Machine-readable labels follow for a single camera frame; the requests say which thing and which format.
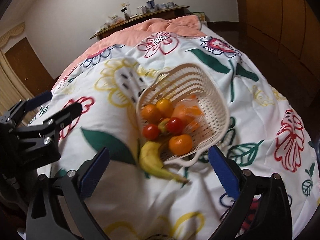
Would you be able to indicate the green-brown round fruit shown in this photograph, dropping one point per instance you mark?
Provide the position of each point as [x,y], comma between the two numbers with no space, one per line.
[162,126]

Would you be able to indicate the pink quilt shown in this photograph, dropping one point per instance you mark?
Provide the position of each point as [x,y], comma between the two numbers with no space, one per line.
[188,26]

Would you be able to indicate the wooden wardrobe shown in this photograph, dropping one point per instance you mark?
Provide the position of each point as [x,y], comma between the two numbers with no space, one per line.
[288,29]

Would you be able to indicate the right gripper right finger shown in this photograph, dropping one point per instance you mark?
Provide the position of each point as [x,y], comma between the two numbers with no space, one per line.
[261,208]

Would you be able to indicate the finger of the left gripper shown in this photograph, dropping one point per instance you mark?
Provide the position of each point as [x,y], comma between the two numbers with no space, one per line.
[17,112]
[57,119]

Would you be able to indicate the blue mug on shelf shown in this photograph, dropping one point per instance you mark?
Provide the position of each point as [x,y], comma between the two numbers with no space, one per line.
[151,5]

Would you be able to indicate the small orange fruit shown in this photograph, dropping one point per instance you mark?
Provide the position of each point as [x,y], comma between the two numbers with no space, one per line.
[165,107]

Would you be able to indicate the brown wooden door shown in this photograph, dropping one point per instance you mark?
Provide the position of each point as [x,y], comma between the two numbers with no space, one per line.
[28,67]

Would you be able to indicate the plastic bag of oranges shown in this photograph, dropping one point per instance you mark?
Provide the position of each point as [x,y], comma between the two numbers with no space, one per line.
[188,110]

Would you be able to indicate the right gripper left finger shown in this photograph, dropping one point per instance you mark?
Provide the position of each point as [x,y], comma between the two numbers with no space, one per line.
[45,218]

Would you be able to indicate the yellow banana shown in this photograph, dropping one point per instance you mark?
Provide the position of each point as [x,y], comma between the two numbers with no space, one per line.
[151,163]

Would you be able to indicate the large orange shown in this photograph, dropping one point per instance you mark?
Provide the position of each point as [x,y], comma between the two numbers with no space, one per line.
[181,144]

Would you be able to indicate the floral white bed sheet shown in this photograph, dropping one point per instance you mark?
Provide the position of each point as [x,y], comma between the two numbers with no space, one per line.
[265,135]

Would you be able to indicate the beige curtain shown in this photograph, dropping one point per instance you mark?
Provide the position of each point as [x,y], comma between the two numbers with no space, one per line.
[12,88]

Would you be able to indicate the wooden headboard shelf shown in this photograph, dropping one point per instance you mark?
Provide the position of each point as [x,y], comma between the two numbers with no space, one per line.
[168,14]

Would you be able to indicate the white plastic perforated basket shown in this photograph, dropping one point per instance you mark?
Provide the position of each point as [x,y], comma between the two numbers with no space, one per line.
[177,84]

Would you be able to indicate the red tomato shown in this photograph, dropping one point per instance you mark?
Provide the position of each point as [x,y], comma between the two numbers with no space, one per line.
[175,126]
[151,132]

